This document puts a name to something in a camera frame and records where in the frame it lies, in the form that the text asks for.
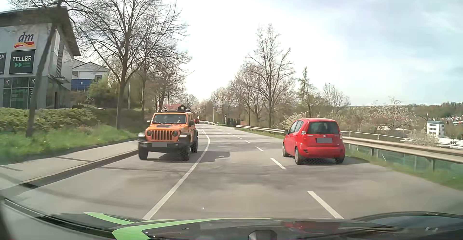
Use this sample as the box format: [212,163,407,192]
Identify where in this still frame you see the group of bare trees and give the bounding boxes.
[203,24,351,128]

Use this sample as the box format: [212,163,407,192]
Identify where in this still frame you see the house with red roof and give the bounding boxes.
[161,103,193,113]

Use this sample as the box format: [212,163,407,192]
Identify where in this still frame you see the grey asphalt road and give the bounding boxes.
[8,124,463,220]

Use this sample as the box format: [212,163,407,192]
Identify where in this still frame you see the orange off-road car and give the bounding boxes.
[137,111,199,162]

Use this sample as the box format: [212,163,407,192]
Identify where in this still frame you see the red small car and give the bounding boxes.
[282,118,346,165]

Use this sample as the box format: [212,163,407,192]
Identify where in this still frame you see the road markings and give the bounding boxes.
[143,125,344,220]

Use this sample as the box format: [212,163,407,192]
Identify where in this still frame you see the car's own bonnet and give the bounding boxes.
[0,196,463,240]

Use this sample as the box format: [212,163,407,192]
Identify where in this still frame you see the row of bare trees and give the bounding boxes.
[9,0,199,138]

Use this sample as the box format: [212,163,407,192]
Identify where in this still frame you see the white building with blue front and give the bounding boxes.
[71,59,110,92]

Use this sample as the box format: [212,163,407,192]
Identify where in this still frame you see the grass verge with bank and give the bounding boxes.
[0,108,149,163]

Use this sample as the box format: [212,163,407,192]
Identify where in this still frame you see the green hedge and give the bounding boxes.
[0,107,100,132]

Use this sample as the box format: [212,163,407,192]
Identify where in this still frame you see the grey pavement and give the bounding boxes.
[0,140,139,191]

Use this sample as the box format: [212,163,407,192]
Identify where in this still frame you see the white tall building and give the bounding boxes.
[426,120,445,138]

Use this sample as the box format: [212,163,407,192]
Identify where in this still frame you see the grey shop building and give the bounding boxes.
[0,7,81,110]

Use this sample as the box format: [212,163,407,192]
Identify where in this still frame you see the metal guard rail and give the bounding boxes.
[200,120,463,171]

